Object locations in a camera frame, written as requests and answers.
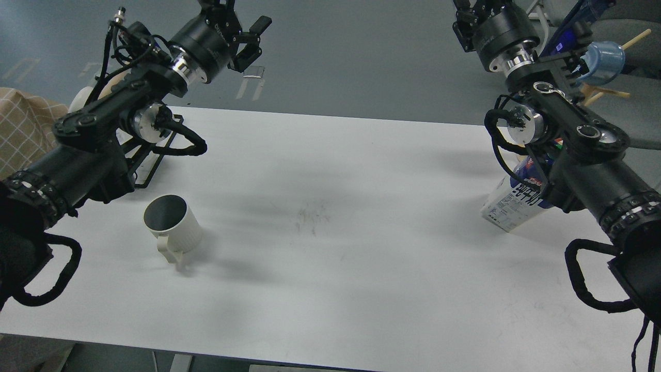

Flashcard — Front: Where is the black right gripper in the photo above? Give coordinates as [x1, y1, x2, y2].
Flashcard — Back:
[452, 1, 540, 73]

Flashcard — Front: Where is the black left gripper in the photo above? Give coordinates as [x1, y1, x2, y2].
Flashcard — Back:
[168, 1, 272, 83]

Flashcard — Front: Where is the blue white milk carton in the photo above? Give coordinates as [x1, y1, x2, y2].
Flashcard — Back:
[480, 176, 554, 231]

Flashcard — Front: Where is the white ribbed mug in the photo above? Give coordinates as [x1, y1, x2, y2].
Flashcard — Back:
[143, 194, 203, 265]

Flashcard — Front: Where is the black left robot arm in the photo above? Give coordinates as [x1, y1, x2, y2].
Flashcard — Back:
[2, 1, 272, 307]

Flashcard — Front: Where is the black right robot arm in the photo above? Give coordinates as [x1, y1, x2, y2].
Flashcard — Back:
[452, 1, 660, 371]

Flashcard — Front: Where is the blue mug on tree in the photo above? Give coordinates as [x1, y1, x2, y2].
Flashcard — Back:
[576, 41, 626, 86]

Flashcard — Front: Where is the wooden mug tree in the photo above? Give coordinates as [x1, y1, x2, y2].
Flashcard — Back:
[581, 29, 652, 107]

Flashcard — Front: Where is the grey office chair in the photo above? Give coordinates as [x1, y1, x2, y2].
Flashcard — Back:
[590, 1, 659, 150]

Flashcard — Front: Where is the beige checkered cloth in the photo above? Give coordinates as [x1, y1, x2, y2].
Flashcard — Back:
[1, 87, 68, 179]

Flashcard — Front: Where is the blue folding frame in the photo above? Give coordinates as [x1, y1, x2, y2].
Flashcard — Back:
[539, 1, 618, 56]

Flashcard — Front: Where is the black wire cup rack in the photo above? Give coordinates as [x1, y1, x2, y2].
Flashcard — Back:
[116, 103, 183, 189]

